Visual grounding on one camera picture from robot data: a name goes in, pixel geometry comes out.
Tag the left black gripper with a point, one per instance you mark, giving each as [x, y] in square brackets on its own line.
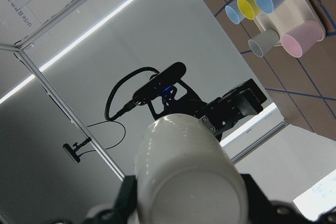
[224, 112]

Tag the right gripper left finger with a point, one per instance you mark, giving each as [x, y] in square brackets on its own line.
[126, 201]

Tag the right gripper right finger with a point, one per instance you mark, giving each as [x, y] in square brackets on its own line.
[258, 204]

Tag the white plastic cup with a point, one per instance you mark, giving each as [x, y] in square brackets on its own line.
[184, 176]

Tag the grey cup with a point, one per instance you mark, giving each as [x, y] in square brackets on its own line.
[263, 42]

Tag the pink cup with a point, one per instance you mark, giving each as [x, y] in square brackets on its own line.
[300, 39]

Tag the yellow cup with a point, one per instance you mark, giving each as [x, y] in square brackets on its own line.
[248, 8]

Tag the cream serving tray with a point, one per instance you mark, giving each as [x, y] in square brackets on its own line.
[290, 14]

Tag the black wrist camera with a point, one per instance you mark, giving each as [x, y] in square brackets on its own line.
[160, 83]

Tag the black overhead camera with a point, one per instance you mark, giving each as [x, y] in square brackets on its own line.
[72, 150]

